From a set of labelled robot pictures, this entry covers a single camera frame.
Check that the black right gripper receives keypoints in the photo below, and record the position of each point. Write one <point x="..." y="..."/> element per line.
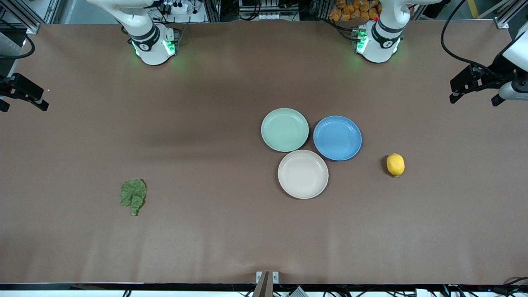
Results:
<point x="5" y="87"/>

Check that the bag of oranges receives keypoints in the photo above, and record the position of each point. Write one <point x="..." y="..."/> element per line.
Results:
<point x="350" y="9"/>

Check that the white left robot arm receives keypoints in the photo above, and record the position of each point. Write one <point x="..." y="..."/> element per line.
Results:
<point x="377" y="47"/>

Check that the green lettuce leaf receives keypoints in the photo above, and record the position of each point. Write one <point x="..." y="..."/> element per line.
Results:
<point x="133" y="192"/>

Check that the metal table edge bracket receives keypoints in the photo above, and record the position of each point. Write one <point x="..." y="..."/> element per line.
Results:
<point x="267" y="276"/>

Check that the yellow lemon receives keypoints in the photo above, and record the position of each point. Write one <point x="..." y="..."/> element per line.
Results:
<point x="395" y="165"/>

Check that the mint green round plate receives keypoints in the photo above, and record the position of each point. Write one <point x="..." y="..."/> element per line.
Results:
<point x="284" y="130"/>

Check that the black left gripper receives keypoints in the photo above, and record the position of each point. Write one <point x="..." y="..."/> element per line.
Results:
<point x="496" y="71"/>

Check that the white power strip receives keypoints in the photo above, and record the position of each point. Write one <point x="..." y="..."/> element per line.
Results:
<point x="179" y="8"/>

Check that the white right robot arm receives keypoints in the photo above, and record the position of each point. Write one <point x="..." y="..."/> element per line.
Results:
<point x="152" y="47"/>

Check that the beige round plate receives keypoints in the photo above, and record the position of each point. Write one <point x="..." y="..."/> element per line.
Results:
<point x="303" y="174"/>

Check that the blue round plate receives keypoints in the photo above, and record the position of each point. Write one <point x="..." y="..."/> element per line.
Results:
<point x="337" y="138"/>

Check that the aluminium frame profile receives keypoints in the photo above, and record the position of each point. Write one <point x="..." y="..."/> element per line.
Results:
<point x="503" y="21"/>
<point x="24" y="18"/>

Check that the brown camera post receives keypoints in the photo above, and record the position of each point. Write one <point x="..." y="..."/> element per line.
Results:
<point x="264" y="288"/>

